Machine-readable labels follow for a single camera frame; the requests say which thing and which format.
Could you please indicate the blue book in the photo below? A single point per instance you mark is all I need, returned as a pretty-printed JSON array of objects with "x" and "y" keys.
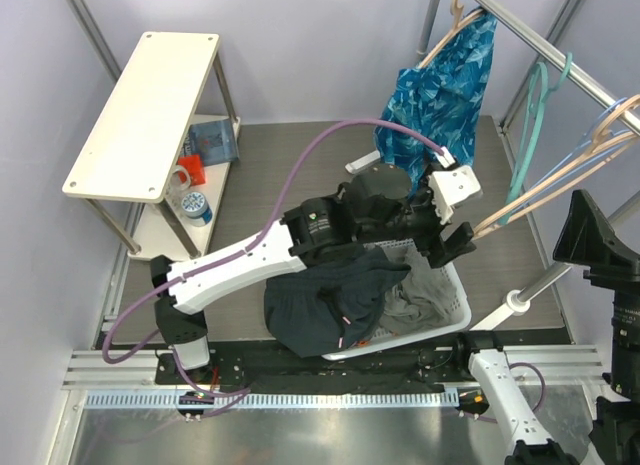
[{"x": 214, "y": 141}]

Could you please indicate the light blue hanger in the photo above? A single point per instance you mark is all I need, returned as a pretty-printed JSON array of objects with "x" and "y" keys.
[{"x": 589, "y": 156}]

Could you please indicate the blue floral shorts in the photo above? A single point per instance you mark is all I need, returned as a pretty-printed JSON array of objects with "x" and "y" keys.
[{"x": 442, "y": 100}]

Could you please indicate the beige wooden hanger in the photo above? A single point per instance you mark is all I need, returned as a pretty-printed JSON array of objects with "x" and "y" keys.
[{"x": 459, "y": 22}]

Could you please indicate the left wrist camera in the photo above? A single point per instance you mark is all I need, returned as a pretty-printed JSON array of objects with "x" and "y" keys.
[{"x": 452, "y": 186}]

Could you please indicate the dark navy shorts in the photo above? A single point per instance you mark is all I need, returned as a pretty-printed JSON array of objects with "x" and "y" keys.
[{"x": 329, "y": 308}]

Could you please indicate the clear glass mug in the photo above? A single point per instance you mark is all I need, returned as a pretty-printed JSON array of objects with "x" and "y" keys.
[{"x": 179, "y": 183}]

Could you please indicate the metal clothes rack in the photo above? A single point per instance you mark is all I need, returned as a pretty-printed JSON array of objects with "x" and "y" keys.
[{"x": 552, "y": 57}]

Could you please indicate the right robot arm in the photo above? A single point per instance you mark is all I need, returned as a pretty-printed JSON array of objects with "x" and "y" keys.
[{"x": 614, "y": 433}]

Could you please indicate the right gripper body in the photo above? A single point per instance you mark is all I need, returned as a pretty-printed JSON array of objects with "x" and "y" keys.
[{"x": 627, "y": 278}]

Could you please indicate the white laundry basket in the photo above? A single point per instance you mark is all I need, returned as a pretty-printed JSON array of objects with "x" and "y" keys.
[{"x": 458, "y": 309}]

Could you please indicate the red box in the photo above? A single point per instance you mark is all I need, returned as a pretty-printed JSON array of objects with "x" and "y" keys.
[{"x": 195, "y": 170}]

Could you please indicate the grey cloth in basket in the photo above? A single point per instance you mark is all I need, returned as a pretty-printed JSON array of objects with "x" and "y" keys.
[{"x": 418, "y": 302}]

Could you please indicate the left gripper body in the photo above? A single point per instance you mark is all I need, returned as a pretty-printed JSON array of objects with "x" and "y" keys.
[{"x": 421, "y": 223}]

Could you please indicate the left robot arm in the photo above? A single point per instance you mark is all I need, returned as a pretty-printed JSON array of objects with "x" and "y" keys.
[{"x": 374, "y": 206}]

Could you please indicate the white side shelf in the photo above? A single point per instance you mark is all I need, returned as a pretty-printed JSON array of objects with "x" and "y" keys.
[{"x": 125, "y": 166}]

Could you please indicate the teal plastic hanger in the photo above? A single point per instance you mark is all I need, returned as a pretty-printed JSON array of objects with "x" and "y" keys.
[{"x": 538, "y": 93}]

